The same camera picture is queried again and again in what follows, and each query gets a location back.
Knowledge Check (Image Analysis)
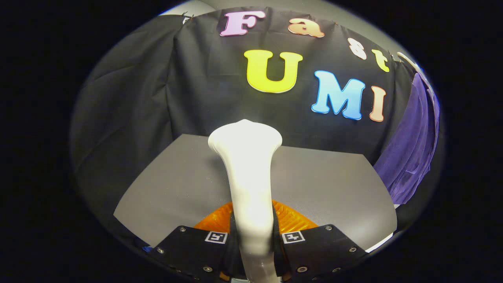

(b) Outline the white garment steamer head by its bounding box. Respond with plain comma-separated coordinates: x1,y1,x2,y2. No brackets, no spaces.
207,119,283,283

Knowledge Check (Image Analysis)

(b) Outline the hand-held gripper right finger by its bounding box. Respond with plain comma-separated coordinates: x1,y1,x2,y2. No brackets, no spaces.
271,200,370,283

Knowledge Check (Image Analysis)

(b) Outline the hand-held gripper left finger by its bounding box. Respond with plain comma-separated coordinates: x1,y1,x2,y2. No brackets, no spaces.
147,200,241,283

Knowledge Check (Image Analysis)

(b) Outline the purple corduroy jacket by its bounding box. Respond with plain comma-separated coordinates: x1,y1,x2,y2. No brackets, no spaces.
373,73,441,205

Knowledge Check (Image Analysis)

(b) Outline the grey cabinet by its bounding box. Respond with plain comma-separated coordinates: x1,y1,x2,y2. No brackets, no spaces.
113,134,398,252

